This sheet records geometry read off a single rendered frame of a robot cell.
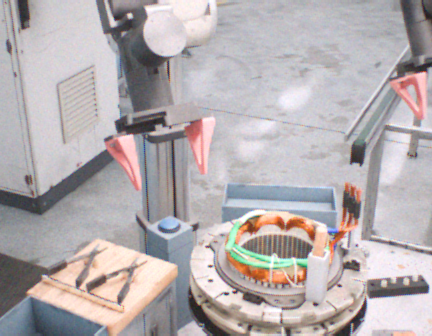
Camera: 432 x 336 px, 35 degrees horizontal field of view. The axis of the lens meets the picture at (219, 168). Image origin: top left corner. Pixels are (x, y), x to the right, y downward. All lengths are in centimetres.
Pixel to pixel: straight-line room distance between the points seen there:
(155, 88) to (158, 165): 69
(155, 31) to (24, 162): 268
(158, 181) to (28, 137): 188
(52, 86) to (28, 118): 21
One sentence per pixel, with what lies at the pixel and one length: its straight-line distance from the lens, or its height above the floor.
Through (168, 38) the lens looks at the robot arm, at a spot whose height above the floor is 157.
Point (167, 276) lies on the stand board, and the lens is 127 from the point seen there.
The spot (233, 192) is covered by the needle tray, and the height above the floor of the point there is 104.
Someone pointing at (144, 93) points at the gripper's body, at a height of 149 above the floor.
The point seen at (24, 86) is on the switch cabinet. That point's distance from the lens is 331.
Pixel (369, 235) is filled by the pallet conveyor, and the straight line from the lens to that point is 312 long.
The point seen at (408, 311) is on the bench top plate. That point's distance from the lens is 169.
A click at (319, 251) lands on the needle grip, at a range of 111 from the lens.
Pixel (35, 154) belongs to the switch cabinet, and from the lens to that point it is 344.
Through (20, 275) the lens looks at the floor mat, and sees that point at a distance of 316.
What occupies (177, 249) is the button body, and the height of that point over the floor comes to 100.
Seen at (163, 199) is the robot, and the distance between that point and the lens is 163.
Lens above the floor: 181
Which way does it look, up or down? 27 degrees down
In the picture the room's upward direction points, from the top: straight up
